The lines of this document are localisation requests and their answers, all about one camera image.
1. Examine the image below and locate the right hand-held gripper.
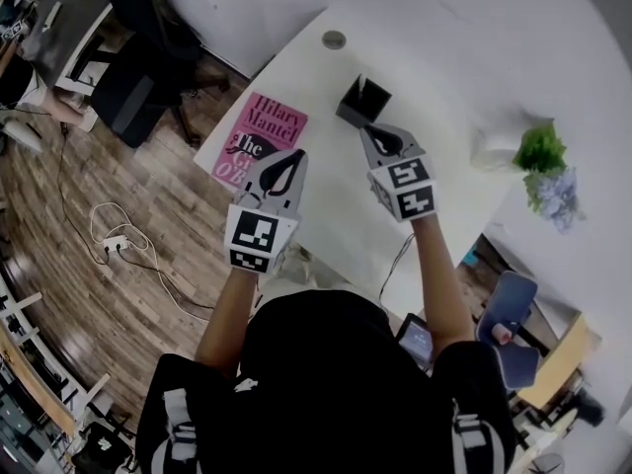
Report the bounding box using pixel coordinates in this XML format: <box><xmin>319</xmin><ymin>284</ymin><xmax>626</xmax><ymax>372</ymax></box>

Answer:
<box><xmin>358</xmin><ymin>122</ymin><xmax>439</xmax><ymax>224</ymax></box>

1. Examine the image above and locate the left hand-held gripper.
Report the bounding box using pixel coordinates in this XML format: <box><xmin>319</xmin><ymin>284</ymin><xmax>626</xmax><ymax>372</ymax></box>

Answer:
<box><xmin>225</xmin><ymin>148</ymin><xmax>310</xmax><ymax>277</ymax></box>

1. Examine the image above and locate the black square pen holder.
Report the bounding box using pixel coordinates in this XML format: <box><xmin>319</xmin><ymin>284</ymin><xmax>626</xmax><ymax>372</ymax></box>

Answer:
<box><xmin>335</xmin><ymin>73</ymin><xmax>394</xmax><ymax>132</ymax></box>

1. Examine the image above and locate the person's right forearm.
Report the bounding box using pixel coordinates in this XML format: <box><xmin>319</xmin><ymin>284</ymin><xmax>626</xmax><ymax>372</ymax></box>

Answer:
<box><xmin>411</xmin><ymin>211</ymin><xmax>479</xmax><ymax>362</ymax></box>

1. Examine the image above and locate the person's left forearm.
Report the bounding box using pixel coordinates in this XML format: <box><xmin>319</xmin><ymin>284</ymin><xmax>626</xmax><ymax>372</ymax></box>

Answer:
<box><xmin>194</xmin><ymin>263</ymin><xmax>262</xmax><ymax>380</ymax></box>

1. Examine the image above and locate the pink book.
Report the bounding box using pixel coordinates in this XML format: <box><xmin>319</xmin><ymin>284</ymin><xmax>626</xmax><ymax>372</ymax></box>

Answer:
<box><xmin>210</xmin><ymin>91</ymin><xmax>310</xmax><ymax>195</ymax></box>

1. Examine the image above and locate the green plant in white pot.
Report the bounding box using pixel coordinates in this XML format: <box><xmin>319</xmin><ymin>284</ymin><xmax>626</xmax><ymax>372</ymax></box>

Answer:
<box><xmin>470</xmin><ymin>120</ymin><xmax>569</xmax><ymax>173</ymax></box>

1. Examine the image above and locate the black office chair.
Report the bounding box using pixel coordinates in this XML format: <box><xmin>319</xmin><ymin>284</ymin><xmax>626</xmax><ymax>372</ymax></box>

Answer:
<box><xmin>90</xmin><ymin>0</ymin><xmax>231</xmax><ymax>150</ymax></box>

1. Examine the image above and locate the white power strip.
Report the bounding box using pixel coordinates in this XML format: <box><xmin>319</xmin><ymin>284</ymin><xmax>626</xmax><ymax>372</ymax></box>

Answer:
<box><xmin>102</xmin><ymin>234</ymin><xmax>133</xmax><ymax>257</ymax></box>

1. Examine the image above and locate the purple flower bunch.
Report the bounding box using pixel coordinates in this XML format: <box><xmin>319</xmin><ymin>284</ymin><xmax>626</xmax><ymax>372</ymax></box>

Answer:
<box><xmin>521</xmin><ymin>165</ymin><xmax>588</xmax><ymax>236</ymax></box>

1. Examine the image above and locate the small screen device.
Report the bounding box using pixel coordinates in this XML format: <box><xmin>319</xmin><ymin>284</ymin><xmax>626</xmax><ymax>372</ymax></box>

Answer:
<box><xmin>396</xmin><ymin>312</ymin><xmax>436</xmax><ymax>366</ymax></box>

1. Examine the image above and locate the blue chair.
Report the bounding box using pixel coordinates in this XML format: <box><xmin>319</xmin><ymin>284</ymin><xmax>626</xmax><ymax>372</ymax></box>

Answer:
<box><xmin>475</xmin><ymin>270</ymin><xmax>540</xmax><ymax>391</ymax></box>

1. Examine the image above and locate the pink roll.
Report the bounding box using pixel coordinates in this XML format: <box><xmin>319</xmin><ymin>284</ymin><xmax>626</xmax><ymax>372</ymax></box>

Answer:
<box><xmin>491</xmin><ymin>320</ymin><xmax>515</xmax><ymax>346</ymax></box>

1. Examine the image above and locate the black shirt with white stripes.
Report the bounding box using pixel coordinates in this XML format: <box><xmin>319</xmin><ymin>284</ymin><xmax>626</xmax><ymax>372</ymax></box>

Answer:
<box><xmin>134</xmin><ymin>337</ymin><xmax>518</xmax><ymax>474</ymax></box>

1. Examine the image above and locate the light wooden side table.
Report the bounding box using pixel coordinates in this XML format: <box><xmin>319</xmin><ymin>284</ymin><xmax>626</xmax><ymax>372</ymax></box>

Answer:
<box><xmin>528</xmin><ymin>312</ymin><xmax>604</xmax><ymax>411</ymax></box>

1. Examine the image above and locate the thin black desk cable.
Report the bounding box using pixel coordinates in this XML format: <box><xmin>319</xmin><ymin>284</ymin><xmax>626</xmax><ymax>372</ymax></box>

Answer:
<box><xmin>377</xmin><ymin>233</ymin><xmax>417</xmax><ymax>306</ymax></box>

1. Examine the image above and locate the white cable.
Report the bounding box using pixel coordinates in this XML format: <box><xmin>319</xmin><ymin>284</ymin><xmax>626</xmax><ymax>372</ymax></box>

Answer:
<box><xmin>89</xmin><ymin>200</ymin><xmax>175</xmax><ymax>311</ymax></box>

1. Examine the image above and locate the black floor cable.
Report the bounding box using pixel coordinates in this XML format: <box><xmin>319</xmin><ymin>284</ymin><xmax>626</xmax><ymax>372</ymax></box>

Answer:
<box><xmin>54</xmin><ymin>120</ymin><xmax>218</xmax><ymax>311</ymax></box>

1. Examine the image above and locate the grey desk with white frame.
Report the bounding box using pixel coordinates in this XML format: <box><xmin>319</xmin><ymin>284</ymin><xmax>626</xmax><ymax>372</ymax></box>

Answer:
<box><xmin>20</xmin><ymin>0</ymin><xmax>116</xmax><ymax>91</ymax></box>

